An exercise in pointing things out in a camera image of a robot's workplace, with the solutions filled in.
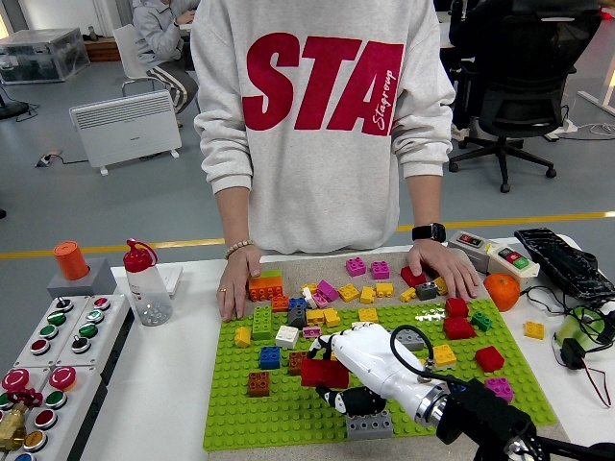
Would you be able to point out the white power strip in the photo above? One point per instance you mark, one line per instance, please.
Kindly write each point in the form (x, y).
(567, 127)

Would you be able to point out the small white brick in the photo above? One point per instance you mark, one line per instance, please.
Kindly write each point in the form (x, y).
(309, 298)

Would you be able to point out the small dark green brick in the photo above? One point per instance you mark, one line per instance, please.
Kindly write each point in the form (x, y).
(481, 321)

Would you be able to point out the beige red-green switch box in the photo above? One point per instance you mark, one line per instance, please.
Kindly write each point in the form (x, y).
(509, 261)

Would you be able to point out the black round floor base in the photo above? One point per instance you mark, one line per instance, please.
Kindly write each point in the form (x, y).
(9, 109)

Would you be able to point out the person's right forearm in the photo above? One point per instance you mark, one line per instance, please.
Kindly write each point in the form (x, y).
(233, 216)

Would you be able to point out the grey-brown table mat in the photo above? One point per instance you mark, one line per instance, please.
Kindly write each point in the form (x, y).
(307, 269)

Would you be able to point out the white panel heater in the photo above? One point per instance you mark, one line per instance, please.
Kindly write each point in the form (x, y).
(127, 125)

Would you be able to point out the orange cylinder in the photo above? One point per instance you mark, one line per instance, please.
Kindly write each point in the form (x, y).
(71, 261)

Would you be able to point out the grey eight-stud brick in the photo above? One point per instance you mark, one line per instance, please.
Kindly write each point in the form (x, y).
(369, 427)
(413, 341)

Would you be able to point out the green studded baseplate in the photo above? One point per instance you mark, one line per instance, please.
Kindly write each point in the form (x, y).
(288, 413)

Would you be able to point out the magenta sloped brick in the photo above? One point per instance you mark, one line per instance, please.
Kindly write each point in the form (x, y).
(328, 289)

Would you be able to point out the grey floor socket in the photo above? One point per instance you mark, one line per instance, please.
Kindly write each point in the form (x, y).
(48, 158)

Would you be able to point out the person's left hand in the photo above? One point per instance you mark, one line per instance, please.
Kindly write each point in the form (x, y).
(442, 261)

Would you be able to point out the red four-stud brick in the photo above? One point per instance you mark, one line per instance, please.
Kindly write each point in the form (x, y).
(490, 358)
(457, 307)

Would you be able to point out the blue four-stud brick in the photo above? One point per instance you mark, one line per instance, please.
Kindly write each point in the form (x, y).
(270, 357)
(298, 302)

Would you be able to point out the white four-stud brick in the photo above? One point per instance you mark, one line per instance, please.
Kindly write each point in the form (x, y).
(287, 336)

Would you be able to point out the small flat pink brick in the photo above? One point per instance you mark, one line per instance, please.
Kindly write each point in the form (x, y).
(312, 332)

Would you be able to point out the person's left forearm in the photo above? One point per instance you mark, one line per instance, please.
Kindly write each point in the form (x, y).
(425, 201)

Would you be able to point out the translucent green tape roll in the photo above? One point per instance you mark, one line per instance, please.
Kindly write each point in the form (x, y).
(569, 331)

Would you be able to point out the yellow four-stud brick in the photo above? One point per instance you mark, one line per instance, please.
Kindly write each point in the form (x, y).
(534, 330)
(384, 290)
(368, 314)
(349, 292)
(332, 317)
(368, 295)
(315, 316)
(441, 286)

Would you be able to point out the red brick with white marks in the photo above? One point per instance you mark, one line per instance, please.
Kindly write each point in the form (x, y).
(412, 278)

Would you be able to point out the pink four-stud brick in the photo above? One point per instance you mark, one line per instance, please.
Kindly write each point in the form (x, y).
(320, 301)

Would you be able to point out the grey four-button control box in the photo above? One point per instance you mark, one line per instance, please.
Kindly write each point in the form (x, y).
(91, 331)
(48, 331)

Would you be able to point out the small yellow brick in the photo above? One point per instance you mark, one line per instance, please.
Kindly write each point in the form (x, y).
(243, 336)
(310, 287)
(408, 294)

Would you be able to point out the grey metal case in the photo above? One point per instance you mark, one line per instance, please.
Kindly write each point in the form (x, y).
(38, 53)

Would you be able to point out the grey emergency stop box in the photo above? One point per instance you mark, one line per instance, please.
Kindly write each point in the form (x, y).
(56, 398)
(16, 379)

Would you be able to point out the white chair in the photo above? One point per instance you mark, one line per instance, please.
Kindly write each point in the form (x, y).
(126, 53)

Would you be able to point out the small orange brick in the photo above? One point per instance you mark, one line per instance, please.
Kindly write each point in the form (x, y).
(280, 303)

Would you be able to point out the brown four-stud brick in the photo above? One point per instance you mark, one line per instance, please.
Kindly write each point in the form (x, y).
(295, 362)
(259, 383)

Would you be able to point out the brown wooden pallet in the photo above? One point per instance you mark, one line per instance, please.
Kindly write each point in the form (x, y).
(103, 50)

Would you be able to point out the dark grey sloped brick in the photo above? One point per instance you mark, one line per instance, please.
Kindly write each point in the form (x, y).
(297, 316)

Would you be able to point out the orange fruit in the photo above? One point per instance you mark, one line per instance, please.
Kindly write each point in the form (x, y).
(502, 292)

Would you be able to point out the clear bottle with red cap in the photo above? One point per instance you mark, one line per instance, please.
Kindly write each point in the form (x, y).
(149, 298)

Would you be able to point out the magenta four-stud brick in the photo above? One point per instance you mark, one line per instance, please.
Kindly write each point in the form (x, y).
(500, 389)
(355, 267)
(380, 269)

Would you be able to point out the person's right hand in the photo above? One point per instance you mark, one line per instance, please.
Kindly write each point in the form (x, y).
(238, 283)

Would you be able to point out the black wristwatch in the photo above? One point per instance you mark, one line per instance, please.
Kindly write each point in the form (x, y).
(427, 232)

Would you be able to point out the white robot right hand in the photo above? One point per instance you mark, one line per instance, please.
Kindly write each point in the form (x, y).
(379, 365)

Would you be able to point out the lime green flat brick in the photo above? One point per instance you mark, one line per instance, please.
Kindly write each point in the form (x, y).
(272, 274)

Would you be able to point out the grey red-black switch box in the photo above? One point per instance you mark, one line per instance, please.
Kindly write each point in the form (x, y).
(468, 242)

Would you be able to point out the white desk leg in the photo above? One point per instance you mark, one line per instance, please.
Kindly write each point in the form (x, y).
(596, 102)

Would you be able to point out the white wall switch plate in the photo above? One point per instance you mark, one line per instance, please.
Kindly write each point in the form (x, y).
(174, 281)

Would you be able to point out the grey block holder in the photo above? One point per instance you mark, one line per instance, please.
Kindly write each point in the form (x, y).
(98, 283)

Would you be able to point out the black plastic tray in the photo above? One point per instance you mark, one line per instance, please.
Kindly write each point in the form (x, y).
(562, 261)

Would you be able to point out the tall green brick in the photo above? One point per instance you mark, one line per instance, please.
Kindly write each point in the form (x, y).
(262, 323)

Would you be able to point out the yellow brick on white brick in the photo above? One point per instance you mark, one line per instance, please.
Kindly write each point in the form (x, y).
(444, 355)

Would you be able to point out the person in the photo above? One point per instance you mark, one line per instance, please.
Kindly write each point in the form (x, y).
(485, 29)
(154, 29)
(312, 192)

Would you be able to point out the black office chair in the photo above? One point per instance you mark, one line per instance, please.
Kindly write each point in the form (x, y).
(523, 96)

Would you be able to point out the orange eight-stud brick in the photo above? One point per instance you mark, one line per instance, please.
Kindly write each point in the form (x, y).
(269, 292)

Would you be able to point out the red sloped brick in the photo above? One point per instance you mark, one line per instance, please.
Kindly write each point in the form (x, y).
(459, 327)

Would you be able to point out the large red brick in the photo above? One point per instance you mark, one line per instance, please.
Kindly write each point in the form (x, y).
(324, 374)

